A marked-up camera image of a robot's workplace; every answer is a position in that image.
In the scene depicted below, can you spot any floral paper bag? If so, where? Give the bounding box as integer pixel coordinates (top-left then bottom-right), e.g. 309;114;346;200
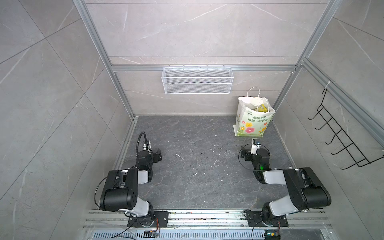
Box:
233;87;276;137

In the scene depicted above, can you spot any yellow snack packet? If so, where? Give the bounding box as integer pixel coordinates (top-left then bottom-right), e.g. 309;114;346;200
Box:
256;104;269;113

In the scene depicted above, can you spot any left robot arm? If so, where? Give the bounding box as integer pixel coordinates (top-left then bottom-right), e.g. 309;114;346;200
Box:
94;132;162;227

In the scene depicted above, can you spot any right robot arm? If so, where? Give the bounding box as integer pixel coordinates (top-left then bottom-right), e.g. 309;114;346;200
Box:
238;141;332;227

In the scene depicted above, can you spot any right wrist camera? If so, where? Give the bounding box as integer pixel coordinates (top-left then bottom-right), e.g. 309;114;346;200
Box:
251;139;261;155

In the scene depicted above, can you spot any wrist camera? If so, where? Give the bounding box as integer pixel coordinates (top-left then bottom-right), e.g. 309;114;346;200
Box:
251;139;261;155
143;141;152;152

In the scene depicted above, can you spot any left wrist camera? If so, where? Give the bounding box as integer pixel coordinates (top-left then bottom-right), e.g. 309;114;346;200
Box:
143;141;152;152

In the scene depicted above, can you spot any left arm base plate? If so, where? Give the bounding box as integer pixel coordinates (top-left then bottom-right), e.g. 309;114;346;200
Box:
127;211;170;228

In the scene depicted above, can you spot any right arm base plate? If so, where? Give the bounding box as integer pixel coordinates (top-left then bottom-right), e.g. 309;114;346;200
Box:
243;210;289;227

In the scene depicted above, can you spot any white wire mesh basket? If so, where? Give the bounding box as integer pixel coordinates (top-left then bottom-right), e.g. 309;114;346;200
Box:
162;67;234;95

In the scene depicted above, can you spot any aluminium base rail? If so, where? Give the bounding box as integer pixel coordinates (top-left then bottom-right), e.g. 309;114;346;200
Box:
78;209;338;240

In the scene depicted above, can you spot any black wire hook rack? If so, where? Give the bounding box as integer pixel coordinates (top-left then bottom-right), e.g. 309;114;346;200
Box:
308;89;384;170

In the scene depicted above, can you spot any aluminium frame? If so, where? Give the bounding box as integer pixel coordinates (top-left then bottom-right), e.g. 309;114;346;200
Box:
74;1;384;145

